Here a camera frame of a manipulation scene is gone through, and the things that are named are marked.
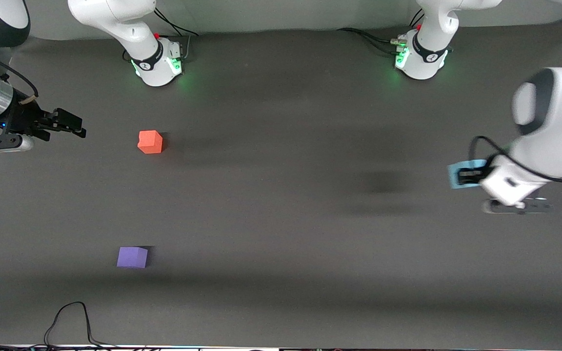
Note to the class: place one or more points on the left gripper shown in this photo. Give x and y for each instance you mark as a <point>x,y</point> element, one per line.
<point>471,175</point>

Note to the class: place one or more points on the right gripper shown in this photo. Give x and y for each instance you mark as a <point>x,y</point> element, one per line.
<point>22,118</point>

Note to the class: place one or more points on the blue foam block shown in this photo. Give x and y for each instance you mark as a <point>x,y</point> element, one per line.
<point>454,175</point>

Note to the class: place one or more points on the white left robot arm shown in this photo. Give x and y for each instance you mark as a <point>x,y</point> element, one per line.
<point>559,122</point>

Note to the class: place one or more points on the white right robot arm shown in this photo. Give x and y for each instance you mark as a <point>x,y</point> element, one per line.
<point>130,29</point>

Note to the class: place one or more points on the orange foam block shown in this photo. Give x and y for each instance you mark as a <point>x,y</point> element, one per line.
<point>150,141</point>

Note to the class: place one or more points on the purple foam block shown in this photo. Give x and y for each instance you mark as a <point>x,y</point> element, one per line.
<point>132,257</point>

